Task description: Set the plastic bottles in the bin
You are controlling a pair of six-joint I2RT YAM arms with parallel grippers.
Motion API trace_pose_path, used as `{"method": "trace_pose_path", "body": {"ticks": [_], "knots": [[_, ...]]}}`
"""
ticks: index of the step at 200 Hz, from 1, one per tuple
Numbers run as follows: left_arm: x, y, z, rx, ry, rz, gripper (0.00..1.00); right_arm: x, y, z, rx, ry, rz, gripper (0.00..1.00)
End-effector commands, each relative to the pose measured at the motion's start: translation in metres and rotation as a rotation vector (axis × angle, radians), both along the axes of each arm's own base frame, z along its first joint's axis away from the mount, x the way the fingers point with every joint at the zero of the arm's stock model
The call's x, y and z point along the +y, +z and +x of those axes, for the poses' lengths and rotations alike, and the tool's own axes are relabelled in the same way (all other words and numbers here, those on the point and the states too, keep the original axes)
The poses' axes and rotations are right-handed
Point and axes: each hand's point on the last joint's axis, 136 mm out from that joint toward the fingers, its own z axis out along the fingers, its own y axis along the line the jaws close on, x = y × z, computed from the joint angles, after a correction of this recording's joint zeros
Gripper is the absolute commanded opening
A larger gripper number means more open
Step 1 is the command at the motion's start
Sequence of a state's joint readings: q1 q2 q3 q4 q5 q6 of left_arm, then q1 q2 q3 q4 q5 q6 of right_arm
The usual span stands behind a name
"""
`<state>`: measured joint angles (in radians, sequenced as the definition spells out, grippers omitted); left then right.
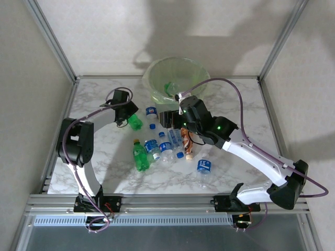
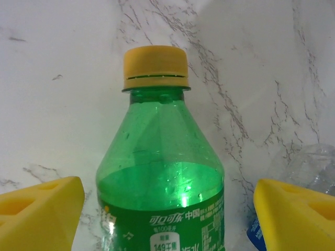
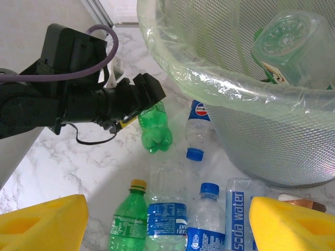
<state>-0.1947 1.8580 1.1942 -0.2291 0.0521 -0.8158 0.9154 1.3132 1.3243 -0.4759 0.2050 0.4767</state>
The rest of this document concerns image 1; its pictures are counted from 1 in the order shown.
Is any green plastic bottle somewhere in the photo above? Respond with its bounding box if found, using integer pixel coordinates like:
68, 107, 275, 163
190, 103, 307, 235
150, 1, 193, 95
127, 113, 144, 131

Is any clear bottle blue text label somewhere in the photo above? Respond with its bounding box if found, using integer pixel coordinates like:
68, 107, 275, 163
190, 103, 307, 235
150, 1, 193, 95
167, 128, 184, 159

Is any brown coffee drink bottle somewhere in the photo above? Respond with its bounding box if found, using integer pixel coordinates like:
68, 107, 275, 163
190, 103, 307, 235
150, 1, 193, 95
180, 127, 196, 161

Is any green bottle yellow cap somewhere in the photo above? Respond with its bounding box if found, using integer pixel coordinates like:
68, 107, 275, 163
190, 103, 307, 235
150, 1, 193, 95
132, 138, 151, 173
163, 81, 178, 96

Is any blue label bottle white cap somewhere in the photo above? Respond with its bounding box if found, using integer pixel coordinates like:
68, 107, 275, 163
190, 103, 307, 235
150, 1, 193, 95
143, 139, 162, 163

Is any clear plastic bin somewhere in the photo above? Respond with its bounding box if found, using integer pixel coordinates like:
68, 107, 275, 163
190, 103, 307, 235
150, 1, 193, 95
142, 56, 212, 105

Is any crushed bottle blue label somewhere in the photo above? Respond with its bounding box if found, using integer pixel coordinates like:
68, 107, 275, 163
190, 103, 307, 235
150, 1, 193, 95
196, 154, 213, 189

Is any clear bottle round logo label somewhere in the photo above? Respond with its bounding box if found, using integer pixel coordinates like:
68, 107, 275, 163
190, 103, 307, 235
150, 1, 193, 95
145, 106, 159, 130

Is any clear bottle blue cap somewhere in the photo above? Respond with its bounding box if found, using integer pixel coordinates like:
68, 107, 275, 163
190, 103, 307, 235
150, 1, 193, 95
158, 132, 176, 163

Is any aluminium table edge bar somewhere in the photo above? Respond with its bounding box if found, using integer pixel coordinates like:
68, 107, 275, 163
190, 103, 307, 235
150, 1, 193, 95
259, 78, 306, 194
39, 78, 81, 194
75, 75, 261, 79

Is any small base circuit board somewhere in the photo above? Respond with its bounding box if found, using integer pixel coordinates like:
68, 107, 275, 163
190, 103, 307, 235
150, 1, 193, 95
233, 214, 254, 226

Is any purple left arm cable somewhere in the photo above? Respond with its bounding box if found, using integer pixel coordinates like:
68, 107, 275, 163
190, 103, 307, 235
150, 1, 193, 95
61, 87, 133, 233

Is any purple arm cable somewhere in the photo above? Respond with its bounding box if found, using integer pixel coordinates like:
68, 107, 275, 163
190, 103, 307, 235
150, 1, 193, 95
182, 77, 329, 232
61, 87, 133, 233

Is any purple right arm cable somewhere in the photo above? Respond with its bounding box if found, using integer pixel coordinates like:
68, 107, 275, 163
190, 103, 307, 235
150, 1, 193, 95
182, 77, 329, 232

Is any aluminium mounting rail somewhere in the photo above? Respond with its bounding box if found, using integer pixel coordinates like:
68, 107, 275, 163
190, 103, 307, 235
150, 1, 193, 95
25, 193, 311, 218

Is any aluminium frame post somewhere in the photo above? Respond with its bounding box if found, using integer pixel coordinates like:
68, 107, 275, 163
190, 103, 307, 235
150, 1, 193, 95
259, 0, 309, 81
25, 0, 79, 82
10, 214, 36, 251
298, 211, 323, 251

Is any grey slotted cable duct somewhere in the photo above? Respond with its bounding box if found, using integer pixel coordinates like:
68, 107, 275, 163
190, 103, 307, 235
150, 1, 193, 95
33, 215, 235, 227

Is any aluminium lower frame post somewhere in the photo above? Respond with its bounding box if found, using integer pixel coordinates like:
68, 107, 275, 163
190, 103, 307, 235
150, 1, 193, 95
10, 214, 36, 251
298, 211, 323, 251

